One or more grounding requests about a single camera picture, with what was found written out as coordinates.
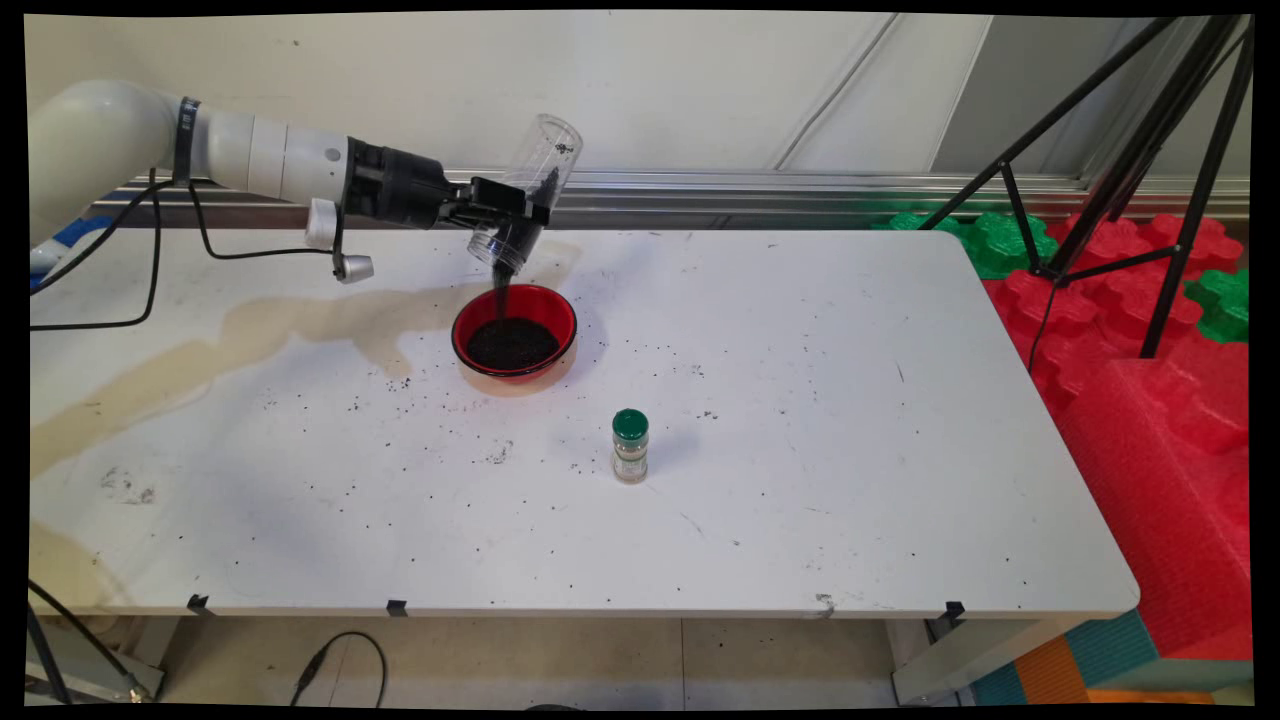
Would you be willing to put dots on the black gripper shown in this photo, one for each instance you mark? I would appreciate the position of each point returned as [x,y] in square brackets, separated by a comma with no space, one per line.
[400,185]

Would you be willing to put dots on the clear plastic jar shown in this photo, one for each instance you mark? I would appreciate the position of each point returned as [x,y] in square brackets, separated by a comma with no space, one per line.
[545,150]

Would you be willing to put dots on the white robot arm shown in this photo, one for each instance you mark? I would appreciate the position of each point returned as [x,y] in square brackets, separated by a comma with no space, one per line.
[100,130]

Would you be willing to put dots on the red bowl with black rim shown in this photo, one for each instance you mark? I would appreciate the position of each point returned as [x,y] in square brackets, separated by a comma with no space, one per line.
[545,303]

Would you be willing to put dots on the black granule heap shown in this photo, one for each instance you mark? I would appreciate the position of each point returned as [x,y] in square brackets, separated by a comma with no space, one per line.
[515,345]

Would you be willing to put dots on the spice bottle with green cap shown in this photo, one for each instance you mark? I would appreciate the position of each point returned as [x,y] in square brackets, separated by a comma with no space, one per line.
[630,445]

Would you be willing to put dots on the green foam block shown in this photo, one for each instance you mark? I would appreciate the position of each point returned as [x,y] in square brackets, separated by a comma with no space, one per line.
[1222,305]
[990,250]

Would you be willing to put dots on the grey table leg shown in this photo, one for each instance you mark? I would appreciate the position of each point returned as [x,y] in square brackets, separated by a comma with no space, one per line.
[100,660]
[960,660]

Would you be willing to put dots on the studded pink-red foam block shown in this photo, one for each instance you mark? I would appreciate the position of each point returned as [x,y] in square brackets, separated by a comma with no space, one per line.
[1100,330]

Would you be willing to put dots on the black tripod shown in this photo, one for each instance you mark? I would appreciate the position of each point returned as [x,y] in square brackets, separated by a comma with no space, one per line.
[1140,150]

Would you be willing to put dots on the large pink-red foam block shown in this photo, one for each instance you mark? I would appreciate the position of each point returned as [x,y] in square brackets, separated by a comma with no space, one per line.
[1160,500]

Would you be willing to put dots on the orange foam block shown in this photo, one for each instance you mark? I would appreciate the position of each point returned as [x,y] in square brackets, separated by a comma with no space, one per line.
[1050,675]

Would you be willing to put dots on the teal foam block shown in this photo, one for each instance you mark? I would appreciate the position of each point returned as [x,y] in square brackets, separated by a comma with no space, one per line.
[1110,645]

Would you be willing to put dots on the aluminium rail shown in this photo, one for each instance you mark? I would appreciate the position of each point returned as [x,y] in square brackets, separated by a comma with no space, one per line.
[700,190]

